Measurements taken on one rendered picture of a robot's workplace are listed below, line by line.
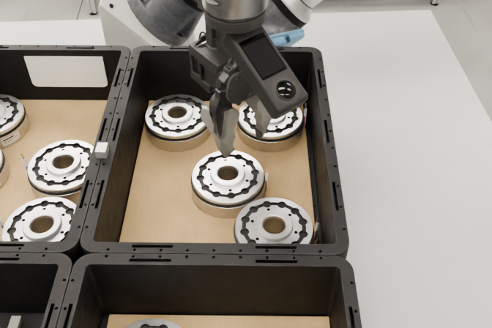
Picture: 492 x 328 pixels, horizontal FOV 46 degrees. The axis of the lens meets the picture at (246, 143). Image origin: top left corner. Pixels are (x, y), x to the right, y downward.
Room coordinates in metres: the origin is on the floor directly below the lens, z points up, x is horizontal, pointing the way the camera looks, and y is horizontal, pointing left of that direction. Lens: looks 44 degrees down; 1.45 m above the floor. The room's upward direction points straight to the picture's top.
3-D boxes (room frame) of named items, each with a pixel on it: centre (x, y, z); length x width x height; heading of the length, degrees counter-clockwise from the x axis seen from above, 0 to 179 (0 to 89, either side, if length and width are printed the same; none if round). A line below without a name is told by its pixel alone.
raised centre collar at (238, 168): (0.55, 0.03, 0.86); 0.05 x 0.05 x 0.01
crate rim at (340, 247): (0.57, 0.03, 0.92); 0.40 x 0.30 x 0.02; 179
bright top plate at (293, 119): (0.68, -0.04, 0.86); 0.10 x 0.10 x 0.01
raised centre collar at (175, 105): (0.68, 0.11, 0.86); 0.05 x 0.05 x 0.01
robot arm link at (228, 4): (0.58, 0.01, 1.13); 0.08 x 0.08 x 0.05
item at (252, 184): (0.55, 0.03, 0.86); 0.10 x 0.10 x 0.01
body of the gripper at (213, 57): (0.59, 0.02, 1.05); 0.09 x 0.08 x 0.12; 38
